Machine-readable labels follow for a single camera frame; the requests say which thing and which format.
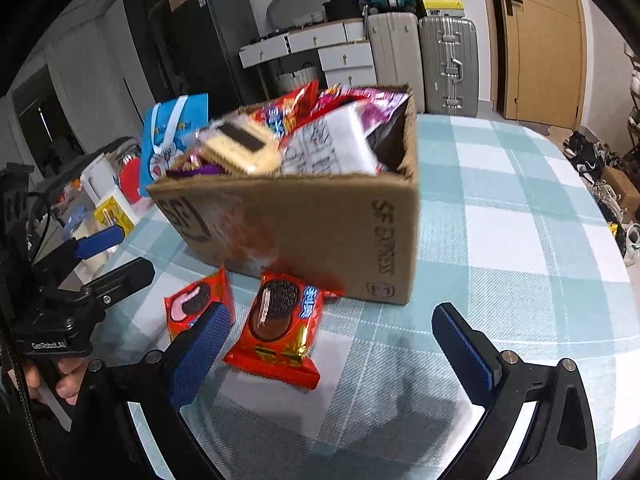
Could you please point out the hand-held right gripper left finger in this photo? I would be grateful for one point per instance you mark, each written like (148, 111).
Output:
(200, 355)

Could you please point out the brown cardboard box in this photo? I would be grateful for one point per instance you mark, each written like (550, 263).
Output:
(310, 230)

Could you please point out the beige suitcase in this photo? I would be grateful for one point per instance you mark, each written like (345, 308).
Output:
(395, 60)

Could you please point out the person's left hand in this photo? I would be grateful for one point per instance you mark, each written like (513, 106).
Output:
(65, 380)

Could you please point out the heap of loose shoes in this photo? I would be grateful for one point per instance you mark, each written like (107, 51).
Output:
(590, 155)

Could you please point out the silver suitcase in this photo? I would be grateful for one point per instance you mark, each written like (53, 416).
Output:
(447, 65)

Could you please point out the white drawer cabinet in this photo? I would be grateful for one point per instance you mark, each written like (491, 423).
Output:
(345, 55)

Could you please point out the large purple snack bag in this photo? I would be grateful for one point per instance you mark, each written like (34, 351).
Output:
(375, 102)

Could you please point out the red chocolate cookie packet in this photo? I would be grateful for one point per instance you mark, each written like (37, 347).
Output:
(280, 330)

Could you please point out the white plastic container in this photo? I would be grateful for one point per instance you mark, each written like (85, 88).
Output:
(102, 175)

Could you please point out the clear sandwich biscuit packet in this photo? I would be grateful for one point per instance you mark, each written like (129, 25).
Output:
(235, 147)

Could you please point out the red pink-cream cookie packet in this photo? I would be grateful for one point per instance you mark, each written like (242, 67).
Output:
(190, 305)

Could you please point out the wooden door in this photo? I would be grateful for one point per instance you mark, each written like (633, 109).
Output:
(540, 45)

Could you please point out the grey plastic tub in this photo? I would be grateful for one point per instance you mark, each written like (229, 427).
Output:
(300, 2)

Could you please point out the red chip snack bag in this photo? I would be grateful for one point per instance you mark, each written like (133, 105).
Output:
(287, 107)

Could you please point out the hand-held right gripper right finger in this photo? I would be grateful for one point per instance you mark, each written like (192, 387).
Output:
(465, 350)

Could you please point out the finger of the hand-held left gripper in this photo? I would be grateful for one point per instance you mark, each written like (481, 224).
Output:
(122, 280)
(100, 242)

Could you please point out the white red-edged snack packet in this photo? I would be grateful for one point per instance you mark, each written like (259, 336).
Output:
(330, 145)

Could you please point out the small plain cardboard carton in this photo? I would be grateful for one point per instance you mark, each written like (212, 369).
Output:
(617, 182)

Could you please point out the red round lid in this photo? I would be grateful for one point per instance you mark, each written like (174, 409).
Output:
(132, 182)

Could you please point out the blue cartoon bag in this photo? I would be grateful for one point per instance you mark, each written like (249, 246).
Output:
(170, 125)

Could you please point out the wooden shoe rack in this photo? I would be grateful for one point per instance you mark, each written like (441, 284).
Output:
(636, 85)

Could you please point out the checked tablecloth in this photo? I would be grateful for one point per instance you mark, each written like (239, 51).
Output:
(500, 220)

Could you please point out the small purple snack bag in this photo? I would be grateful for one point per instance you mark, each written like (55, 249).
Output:
(200, 167)

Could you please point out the black refrigerator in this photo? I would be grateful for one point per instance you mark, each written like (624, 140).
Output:
(220, 45)

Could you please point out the black and yellow box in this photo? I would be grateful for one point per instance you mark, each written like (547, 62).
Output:
(440, 7)

